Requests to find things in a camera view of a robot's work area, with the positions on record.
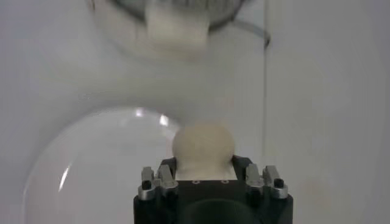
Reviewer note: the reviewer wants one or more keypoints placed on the white steamed baozi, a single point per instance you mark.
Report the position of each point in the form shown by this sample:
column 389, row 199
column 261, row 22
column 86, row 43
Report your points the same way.
column 202, row 146

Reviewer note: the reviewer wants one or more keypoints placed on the round white plate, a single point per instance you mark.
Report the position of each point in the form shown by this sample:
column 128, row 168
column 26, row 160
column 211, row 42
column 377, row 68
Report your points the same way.
column 91, row 167

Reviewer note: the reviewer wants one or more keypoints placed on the cream electric cooker pot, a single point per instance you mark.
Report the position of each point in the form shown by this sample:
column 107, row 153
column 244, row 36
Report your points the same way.
column 176, row 33

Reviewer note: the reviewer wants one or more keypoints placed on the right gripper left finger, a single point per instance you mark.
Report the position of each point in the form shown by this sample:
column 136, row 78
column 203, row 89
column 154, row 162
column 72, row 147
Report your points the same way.
column 152, row 182

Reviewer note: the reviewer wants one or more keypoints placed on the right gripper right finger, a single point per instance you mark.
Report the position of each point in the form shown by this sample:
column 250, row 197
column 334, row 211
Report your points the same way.
column 268, row 182

